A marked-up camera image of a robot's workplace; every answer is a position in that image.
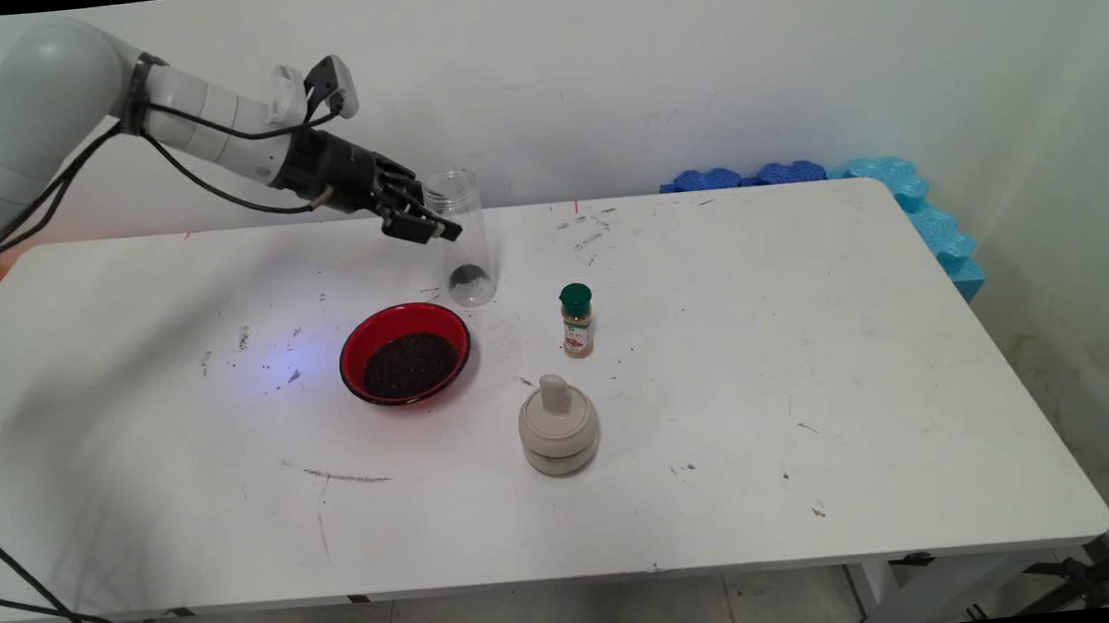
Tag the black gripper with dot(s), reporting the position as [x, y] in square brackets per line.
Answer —
[332, 175]

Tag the clear plastic jar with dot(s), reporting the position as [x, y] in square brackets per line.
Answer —
[471, 218]

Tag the black seeds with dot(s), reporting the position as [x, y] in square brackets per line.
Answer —
[409, 364]
[468, 277]

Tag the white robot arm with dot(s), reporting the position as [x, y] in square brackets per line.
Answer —
[44, 95]

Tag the red bowl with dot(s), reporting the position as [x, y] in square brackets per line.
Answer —
[354, 369]

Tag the spice bottle green cap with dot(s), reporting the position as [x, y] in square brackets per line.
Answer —
[578, 335]

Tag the beige pestle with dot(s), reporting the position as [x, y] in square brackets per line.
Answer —
[554, 394]

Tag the beige mortar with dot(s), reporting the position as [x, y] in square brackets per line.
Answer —
[559, 447]

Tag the dark blue foam mat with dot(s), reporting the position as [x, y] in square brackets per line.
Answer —
[704, 180]

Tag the blue cloth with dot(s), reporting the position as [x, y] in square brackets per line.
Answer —
[788, 173]

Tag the light blue foam mat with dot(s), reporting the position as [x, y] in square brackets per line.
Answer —
[939, 228]

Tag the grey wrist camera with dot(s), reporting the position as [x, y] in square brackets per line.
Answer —
[334, 85]

